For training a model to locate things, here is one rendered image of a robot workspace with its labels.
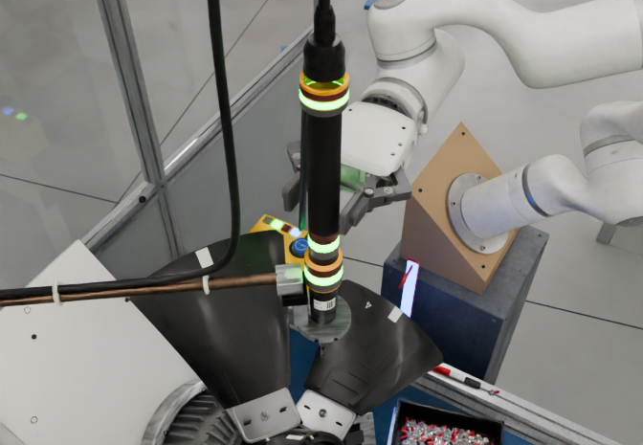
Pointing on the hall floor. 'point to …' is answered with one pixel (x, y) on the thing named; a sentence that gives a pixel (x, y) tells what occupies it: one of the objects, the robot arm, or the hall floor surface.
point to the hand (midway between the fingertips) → (321, 203)
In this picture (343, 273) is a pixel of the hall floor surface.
